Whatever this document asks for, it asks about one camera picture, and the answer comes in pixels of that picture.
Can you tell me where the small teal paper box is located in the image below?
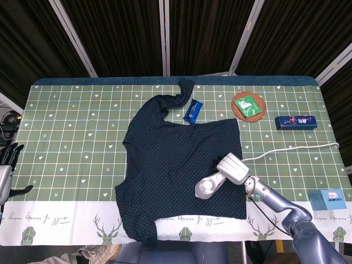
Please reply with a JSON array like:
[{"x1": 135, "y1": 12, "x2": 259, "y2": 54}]
[{"x1": 307, "y1": 188, "x2": 348, "y2": 212}]

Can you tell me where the navy polka dot t-shirt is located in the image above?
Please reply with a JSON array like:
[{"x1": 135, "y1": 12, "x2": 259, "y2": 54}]
[{"x1": 114, "y1": 78, "x2": 247, "y2": 247}]

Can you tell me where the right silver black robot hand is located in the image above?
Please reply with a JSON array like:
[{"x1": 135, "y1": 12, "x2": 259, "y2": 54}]
[{"x1": 211, "y1": 153, "x2": 251, "y2": 185}]

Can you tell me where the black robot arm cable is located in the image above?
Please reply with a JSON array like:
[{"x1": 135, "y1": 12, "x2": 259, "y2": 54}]
[{"x1": 248, "y1": 192, "x2": 293, "y2": 237}]

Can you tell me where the green checkered tablecloth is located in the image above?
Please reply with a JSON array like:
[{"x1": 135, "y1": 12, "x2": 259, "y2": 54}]
[{"x1": 0, "y1": 84, "x2": 348, "y2": 247}]

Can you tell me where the dark blue floral box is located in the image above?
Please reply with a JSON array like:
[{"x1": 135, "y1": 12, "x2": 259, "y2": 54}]
[{"x1": 275, "y1": 114, "x2": 318, "y2": 130}]

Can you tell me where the green sachet packet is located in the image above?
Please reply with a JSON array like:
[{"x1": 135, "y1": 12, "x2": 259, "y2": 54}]
[{"x1": 234, "y1": 95, "x2": 262, "y2": 118}]

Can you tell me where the white handheld steamer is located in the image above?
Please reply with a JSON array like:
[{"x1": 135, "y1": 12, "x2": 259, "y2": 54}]
[{"x1": 194, "y1": 170, "x2": 228, "y2": 199}]

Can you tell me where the blue table pad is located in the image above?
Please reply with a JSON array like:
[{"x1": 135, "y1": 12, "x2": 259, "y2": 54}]
[{"x1": 32, "y1": 75, "x2": 320, "y2": 88}]

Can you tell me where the beige sneaker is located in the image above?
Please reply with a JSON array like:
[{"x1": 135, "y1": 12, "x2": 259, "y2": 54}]
[{"x1": 68, "y1": 243, "x2": 123, "y2": 264}]

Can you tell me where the round woven brown coaster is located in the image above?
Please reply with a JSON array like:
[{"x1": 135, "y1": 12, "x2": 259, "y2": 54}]
[{"x1": 231, "y1": 91, "x2": 267, "y2": 121}]

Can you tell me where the dark brown pleated curtain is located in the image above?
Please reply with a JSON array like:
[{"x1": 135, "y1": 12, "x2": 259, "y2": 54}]
[
  {"x1": 235, "y1": 0, "x2": 352, "y2": 78},
  {"x1": 320, "y1": 59, "x2": 352, "y2": 173},
  {"x1": 0, "y1": 0, "x2": 91, "y2": 102},
  {"x1": 59, "y1": 0, "x2": 167, "y2": 78},
  {"x1": 169, "y1": 0, "x2": 259, "y2": 76}
]

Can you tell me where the blue grey chair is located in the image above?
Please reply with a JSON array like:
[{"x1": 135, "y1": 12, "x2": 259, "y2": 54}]
[{"x1": 112, "y1": 241, "x2": 229, "y2": 264}]

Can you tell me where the white partition frame post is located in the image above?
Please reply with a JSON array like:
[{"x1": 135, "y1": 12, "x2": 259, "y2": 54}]
[
  {"x1": 158, "y1": 0, "x2": 172, "y2": 78},
  {"x1": 48, "y1": 0, "x2": 98, "y2": 78},
  {"x1": 315, "y1": 46, "x2": 352, "y2": 85},
  {"x1": 228, "y1": 0, "x2": 265, "y2": 75},
  {"x1": 0, "y1": 92, "x2": 25, "y2": 115}
]

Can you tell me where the black cable bundle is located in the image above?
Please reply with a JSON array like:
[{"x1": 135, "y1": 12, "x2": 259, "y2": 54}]
[{"x1": 0, "y1": 109, "x2": 23, "y2": 146}]

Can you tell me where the blue snack packet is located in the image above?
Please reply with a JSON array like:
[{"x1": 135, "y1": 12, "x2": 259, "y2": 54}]
[{"x1": 183, "y1": 98, "x2": 204, "y2": 124}]

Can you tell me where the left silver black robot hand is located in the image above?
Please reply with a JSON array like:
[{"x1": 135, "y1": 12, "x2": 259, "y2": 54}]
[{"x1": 0, "y1": 142, "x2": 34, "y2": 206}]

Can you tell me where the white power cord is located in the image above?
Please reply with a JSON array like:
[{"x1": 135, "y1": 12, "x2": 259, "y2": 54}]
[{"x1": 241, "y1": 142, "x2": 340, "y2": 162}]

